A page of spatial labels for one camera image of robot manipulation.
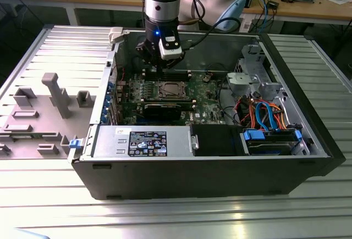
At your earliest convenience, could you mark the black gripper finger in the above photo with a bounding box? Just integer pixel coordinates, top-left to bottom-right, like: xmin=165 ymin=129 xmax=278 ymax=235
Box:
xmin=135 ymin=41 xmax=163 ymax=77
xmin=164 ymin=53 xmax=184 ymax=71

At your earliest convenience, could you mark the pale grey case latch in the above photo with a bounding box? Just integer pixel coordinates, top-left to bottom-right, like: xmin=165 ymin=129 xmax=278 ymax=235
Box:
xmin=108 ymin=26 xmax=124 ymax=45

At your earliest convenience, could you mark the CPU socket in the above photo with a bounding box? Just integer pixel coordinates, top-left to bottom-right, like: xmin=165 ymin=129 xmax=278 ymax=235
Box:
xmin=156 ymin=81 xmax=189 ymax=99

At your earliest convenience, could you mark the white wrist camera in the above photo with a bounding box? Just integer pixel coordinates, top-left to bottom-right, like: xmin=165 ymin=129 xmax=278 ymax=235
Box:
xmin=158 ymin=30 xmax=184 ymax=60

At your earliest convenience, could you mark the black printed label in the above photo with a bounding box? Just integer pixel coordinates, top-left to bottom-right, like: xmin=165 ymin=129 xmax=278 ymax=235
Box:
xmin=129 ymin=131 xmax=168 ymax=157

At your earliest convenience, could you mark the orange wire bundle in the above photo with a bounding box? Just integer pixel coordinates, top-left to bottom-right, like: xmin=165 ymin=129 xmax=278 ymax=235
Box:
xmin=246 ymin=100 xmax=288 ymax=131

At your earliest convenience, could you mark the black graphics card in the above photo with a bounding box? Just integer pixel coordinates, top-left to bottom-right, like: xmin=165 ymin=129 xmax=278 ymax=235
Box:
xmin=142 ymin=102 xmax=182 ymax=122

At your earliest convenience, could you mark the black open PC case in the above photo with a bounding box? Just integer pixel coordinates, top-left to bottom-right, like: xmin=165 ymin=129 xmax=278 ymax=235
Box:
xmin=67 ymin=27 xmax=347 ymax=201

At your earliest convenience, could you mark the silver metal drive cage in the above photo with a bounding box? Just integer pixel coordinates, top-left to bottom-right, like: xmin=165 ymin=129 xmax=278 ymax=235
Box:
xmin=227 ymin=43 xmax=288 ymax=105

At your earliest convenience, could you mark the black camera cable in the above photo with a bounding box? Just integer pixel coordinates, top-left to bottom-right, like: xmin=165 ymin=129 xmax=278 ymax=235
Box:
xmin=181 ymin=0 xmax=243 ymax=51

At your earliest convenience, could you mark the blue flat wire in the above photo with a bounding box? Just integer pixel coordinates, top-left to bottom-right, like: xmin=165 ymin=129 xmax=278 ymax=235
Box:
xmin=255 ymin=100 xmax=279 ymax=133

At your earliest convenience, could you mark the green motherboard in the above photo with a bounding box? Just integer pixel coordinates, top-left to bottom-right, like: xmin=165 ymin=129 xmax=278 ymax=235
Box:
xmin=115 ymin=70 xmax=229 ymax=126

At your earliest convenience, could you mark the silver power supply unit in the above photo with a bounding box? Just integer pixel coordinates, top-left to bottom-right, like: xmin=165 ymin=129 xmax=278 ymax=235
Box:
xmin=92 ymin=125 xmax=192 ymax=159

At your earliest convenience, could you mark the grey plastic parts rack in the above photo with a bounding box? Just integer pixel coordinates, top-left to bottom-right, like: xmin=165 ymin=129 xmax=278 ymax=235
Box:
xmin=0 ymin=72 xmax=97 ymax=160

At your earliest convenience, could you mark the black RAM slot row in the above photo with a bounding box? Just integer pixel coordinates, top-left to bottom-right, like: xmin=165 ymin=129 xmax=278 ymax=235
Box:
xmin=144 ymin=70 xmax=192 ymax=82
xmin=142 ymin=97 xmax=195 ymax=105

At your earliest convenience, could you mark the blue hanging cable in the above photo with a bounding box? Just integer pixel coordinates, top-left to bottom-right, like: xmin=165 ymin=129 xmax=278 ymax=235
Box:
xmin=262 ymin=0 xmax=273 ymax=35

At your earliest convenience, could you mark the hard disk in blue carrier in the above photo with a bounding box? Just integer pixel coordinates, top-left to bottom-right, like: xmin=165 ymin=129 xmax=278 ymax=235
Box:
xmin=241 ymin=129 xmax=303 ymax=156

